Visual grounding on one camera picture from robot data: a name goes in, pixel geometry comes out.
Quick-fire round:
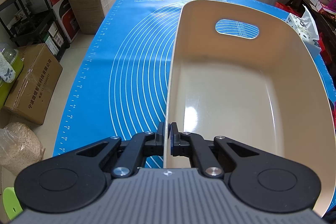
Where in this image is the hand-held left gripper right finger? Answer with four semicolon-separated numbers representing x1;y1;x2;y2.
168;122;260;179

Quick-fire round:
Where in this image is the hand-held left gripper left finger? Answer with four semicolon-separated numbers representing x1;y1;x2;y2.
76;122;167;179

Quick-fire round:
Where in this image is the beige plastic bin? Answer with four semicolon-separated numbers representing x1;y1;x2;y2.
163;0;336;216

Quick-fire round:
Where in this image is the blue silicone mat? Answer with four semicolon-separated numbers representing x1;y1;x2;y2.
52;0;336;169

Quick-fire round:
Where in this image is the brown printed cardboard box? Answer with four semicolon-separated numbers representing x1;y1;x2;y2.
4;43;63;125

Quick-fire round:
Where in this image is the clear bag of grain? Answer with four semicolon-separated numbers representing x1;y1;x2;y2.
0;122;44;176

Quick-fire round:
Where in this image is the red and white box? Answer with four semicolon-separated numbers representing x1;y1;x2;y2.
43;0;80;43

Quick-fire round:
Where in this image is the green plastic stool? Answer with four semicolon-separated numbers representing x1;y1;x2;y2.
3;187;24;222

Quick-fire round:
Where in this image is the floral tissue pack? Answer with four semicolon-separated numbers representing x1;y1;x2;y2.
285;5;321;56

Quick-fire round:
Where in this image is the red storage box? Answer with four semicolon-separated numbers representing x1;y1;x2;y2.
275;2;300;17

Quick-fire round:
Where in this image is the dark wooden shelf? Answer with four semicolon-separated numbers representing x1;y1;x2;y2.
285;0;336;62

